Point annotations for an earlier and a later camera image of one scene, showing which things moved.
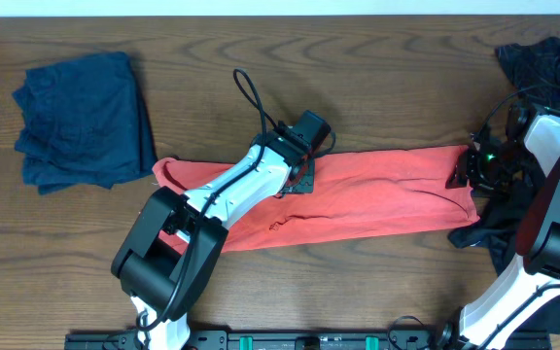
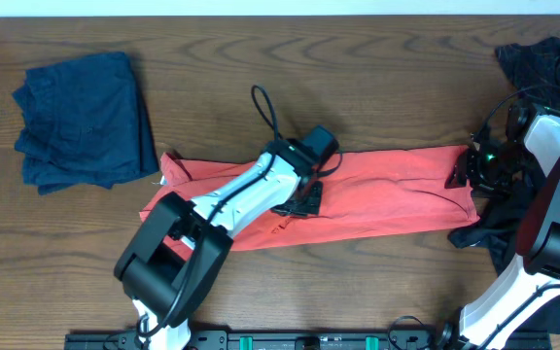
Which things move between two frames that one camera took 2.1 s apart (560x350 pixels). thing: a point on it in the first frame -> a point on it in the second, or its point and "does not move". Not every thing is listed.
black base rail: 321,339 does not move
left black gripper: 301,180 -> 304,202
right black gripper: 466,167 does not move
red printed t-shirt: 395,192 does not move
